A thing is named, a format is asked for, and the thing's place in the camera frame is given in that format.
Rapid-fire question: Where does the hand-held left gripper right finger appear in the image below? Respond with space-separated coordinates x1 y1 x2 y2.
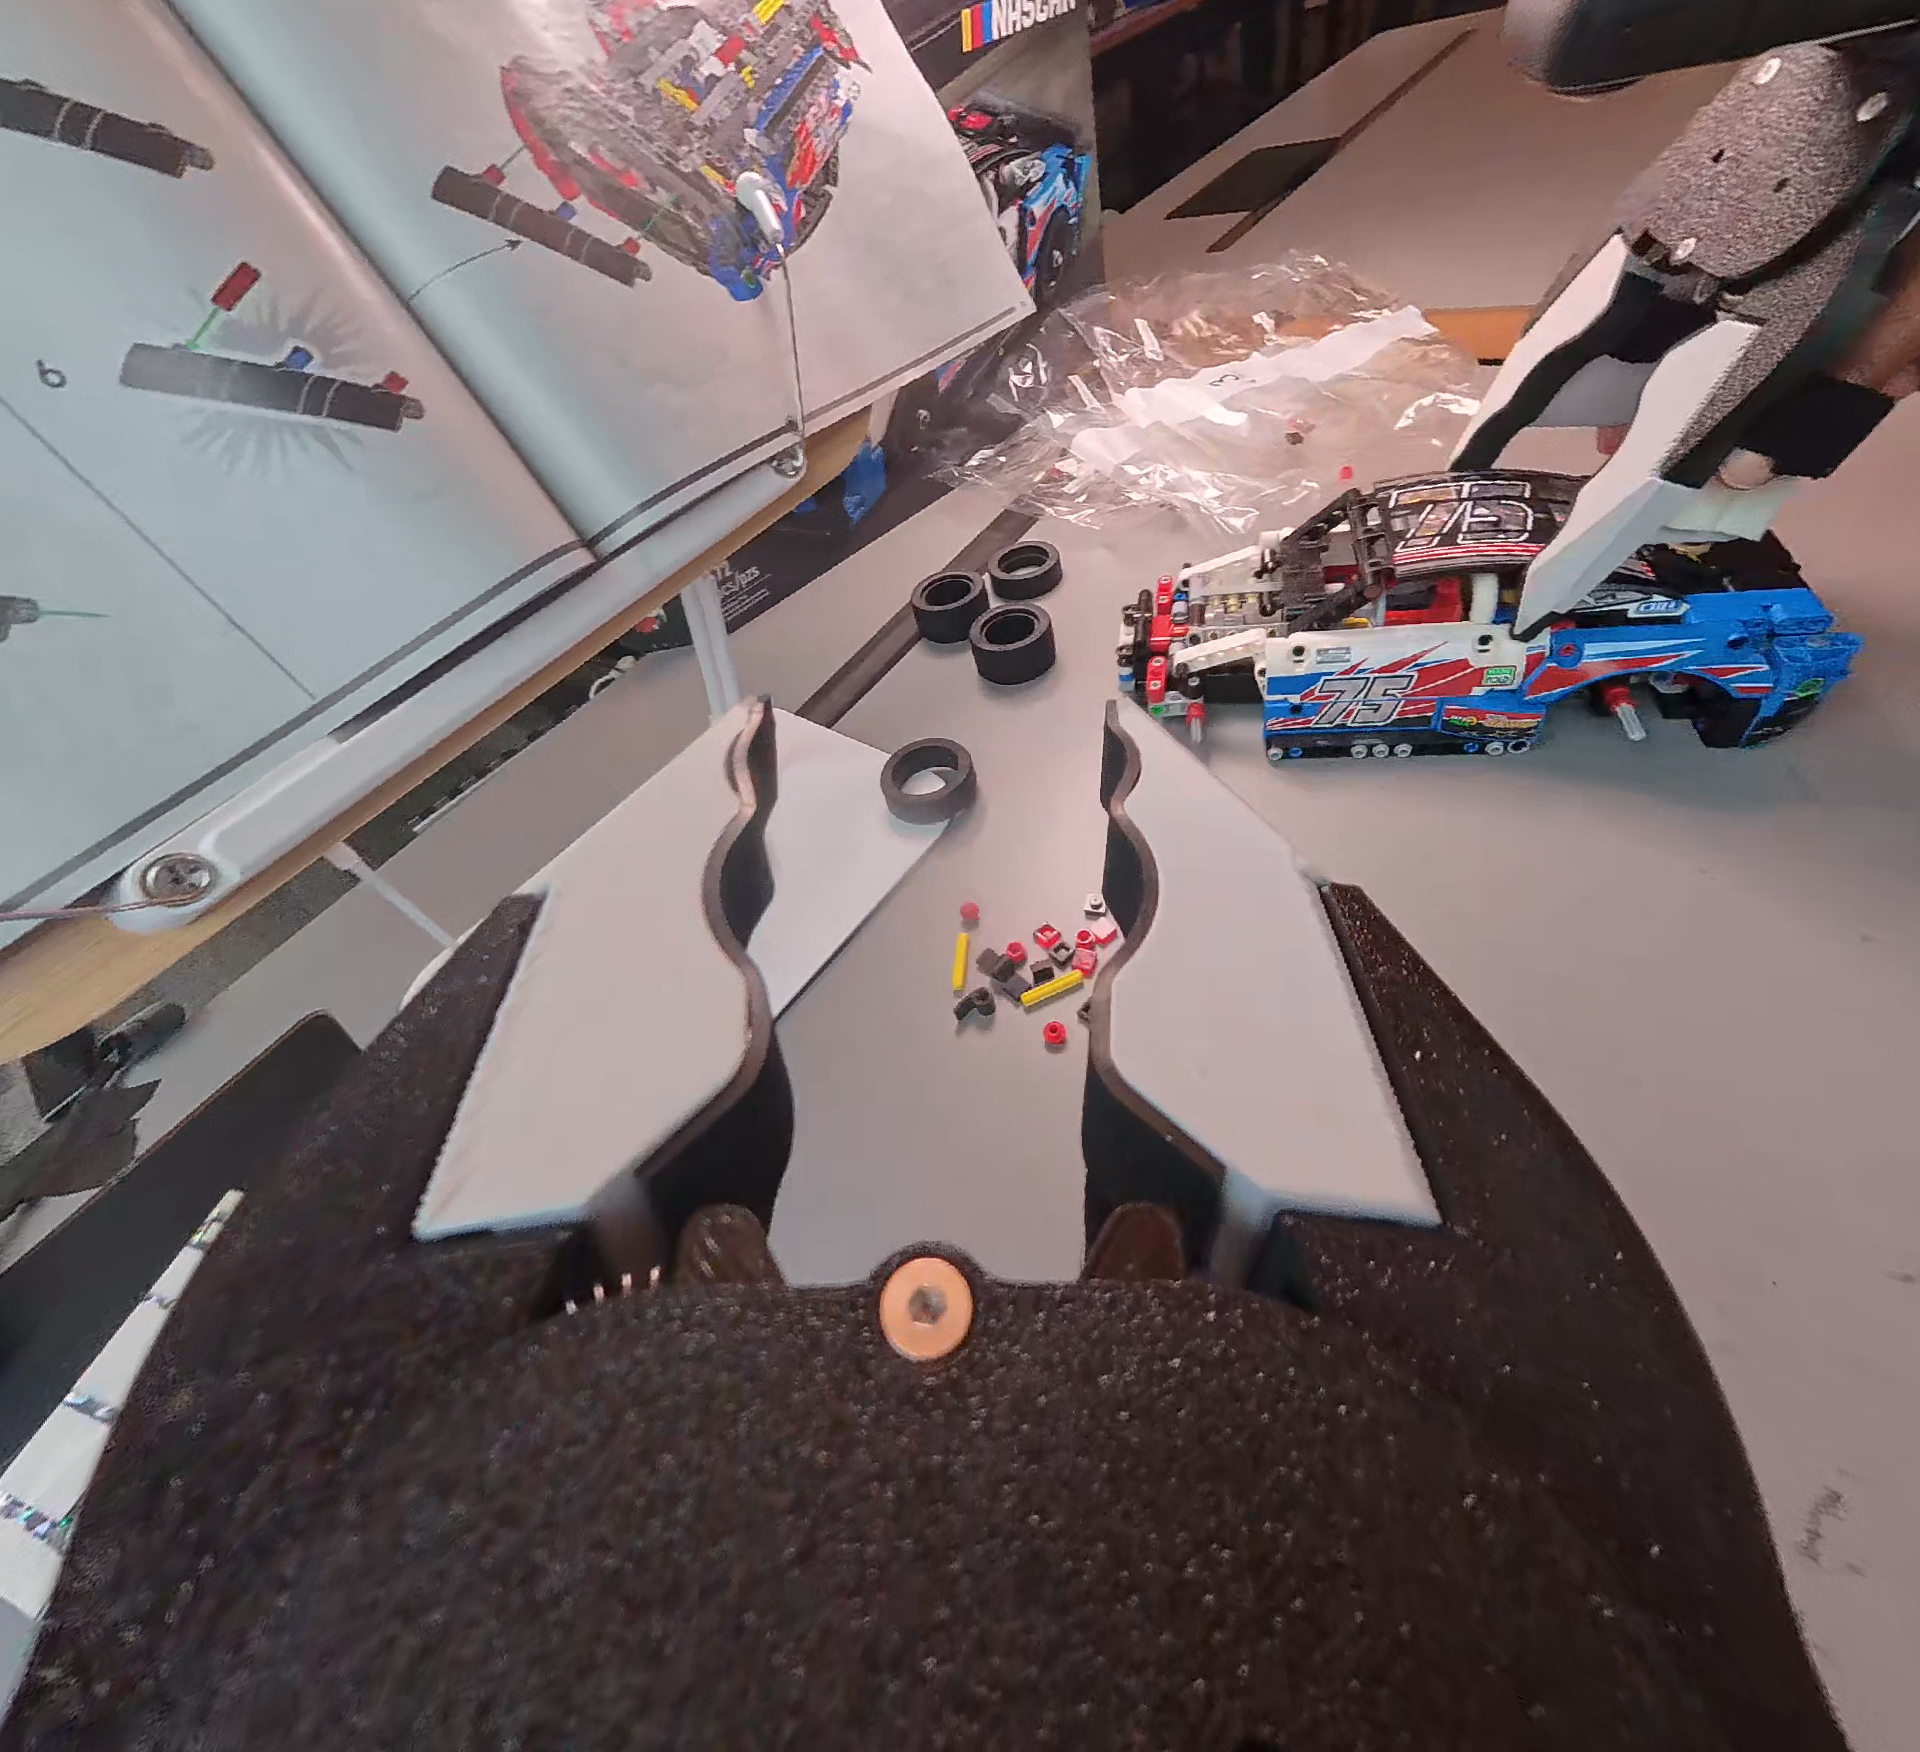
1082 700 1444 1287

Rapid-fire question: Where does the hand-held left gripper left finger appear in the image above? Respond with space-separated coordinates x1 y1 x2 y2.
409 694 794 1304

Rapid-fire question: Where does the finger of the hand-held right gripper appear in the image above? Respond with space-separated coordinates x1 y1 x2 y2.
1508 321 1790 648
1447 232 1678 480

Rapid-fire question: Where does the toy brick race car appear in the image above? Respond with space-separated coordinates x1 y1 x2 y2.
1118 469 1866 770

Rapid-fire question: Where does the instruction booklet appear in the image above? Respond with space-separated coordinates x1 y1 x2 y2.
0 0 1037 914

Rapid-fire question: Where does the grey desk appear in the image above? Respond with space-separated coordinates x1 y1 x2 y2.
0 266 1920 1752
1101 12 1652 285

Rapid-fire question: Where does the person's right hand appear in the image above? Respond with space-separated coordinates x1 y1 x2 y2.
1857 278 1920 404

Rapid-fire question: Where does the pile of small brick pieces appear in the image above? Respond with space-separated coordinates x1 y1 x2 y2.
947 893 1124 1053

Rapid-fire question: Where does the wooden book stand white base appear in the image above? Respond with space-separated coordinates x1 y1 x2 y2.
0 170 962 1064

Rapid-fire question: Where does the heap of clear plastic bags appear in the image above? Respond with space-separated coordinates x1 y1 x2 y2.
938 252 1503 538

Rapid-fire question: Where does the black toy set box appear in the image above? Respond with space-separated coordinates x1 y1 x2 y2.
598 0 1111 673

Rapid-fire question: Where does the holographic sticker sheet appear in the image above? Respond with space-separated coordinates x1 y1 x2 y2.
0 1189 248 1650

